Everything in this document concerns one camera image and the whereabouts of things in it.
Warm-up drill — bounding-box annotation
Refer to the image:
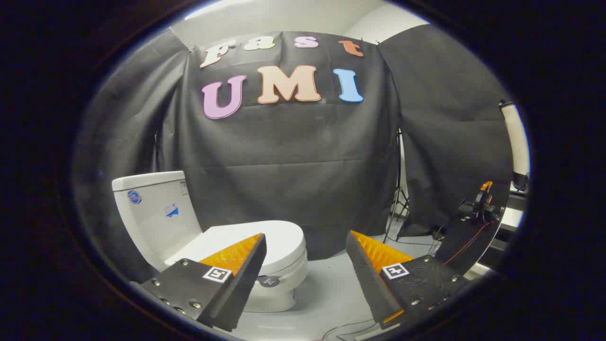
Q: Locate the black backdrop cloth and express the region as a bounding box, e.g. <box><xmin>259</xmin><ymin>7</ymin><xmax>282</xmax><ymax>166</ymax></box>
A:
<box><xmin>73</xmin><ymin>25</ymin><xmax>514</xmax><ymax>285</ymax></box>

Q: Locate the thin floor cable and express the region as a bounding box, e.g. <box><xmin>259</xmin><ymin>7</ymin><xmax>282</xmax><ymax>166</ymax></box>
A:
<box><xmin>324</xmin><ymin>316</ymin><xmax>382</xmax><ymax>341</ymax></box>

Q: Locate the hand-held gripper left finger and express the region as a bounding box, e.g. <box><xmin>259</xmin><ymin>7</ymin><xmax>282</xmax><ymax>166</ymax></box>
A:
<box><xmin>140</xmin><ymin>233</ymin><xmax>267</xmax><ymax>332</ymax></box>

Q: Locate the black and orange gripper device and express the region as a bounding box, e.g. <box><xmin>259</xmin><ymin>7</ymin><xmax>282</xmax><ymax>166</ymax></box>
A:
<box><xmin>457</xmin><ymin>181</ymin><xmax>505</xmax><ymax>224</ymax></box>

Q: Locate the red cable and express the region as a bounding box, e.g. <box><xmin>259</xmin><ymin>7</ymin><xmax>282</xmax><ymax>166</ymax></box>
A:
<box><xmin>444</xmin><ymin>221</ymin><xmax>491</xmax><ymax>266</ymax></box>

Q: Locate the white toilet lid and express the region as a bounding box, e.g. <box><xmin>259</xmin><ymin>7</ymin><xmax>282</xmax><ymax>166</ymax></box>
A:
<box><xmin>164</xmin><ymin>220</ymin><xmax>305</xmax><ymax>278</ymax></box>

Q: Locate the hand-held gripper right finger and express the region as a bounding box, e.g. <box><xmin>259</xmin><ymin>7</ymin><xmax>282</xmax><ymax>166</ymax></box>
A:
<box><xmin>345</xmin><ymin>230</ymin><xmax>469</xmax><ymax>331</ymax></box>

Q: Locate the white ceramic toilet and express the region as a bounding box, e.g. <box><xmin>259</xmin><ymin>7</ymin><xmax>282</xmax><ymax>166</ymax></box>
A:
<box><xmin>112</xmin><ymin>171</ymin><xmax>309</xmax><ymax>313</ymax></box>

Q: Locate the white cylindrical lamp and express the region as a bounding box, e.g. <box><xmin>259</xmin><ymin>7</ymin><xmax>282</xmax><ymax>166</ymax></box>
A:
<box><xmin>499</xmin><ymin>100</ymin><xmax>530</xmax><ymax>191</ymax></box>

